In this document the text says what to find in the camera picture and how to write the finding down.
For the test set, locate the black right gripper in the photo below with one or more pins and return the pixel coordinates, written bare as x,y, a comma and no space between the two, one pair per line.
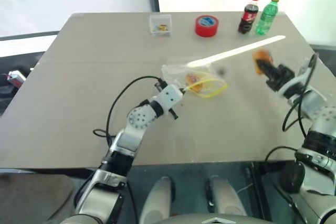
281,75

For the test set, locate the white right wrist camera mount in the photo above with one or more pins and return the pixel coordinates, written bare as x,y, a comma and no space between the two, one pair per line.
291,86

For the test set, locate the green bottle yellow cap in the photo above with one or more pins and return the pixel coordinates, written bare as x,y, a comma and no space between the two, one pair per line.
265,18

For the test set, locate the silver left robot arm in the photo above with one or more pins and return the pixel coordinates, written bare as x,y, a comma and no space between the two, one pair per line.
137,120

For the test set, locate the white rounded leg shell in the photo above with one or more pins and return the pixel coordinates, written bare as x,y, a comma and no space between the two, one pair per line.
223,200
156,200

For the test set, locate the black table frame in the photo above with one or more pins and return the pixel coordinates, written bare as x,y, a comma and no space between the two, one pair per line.
258,195

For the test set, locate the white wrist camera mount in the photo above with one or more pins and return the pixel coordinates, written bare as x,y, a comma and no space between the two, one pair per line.
291,86
169,96

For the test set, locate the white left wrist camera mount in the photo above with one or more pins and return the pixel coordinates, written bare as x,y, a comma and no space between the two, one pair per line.
169,96

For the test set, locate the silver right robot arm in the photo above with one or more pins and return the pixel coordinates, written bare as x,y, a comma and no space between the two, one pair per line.
325,115

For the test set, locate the red tape roll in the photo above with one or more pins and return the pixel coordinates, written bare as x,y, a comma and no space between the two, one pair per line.
204,30

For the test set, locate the clear zip bag yellow strip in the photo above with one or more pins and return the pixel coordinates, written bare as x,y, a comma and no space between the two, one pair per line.
173,73

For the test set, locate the cola bottle red cap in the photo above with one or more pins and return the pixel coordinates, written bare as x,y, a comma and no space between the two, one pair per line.
246,18

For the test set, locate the white and red device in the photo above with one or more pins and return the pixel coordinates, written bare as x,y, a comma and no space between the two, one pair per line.
16,77

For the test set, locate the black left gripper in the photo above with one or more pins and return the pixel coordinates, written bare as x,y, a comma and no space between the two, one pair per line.
173,113

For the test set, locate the clear plastic box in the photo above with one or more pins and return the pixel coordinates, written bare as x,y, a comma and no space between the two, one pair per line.
160,23

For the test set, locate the grey robot chest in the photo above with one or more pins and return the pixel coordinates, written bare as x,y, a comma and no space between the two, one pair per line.
210,220

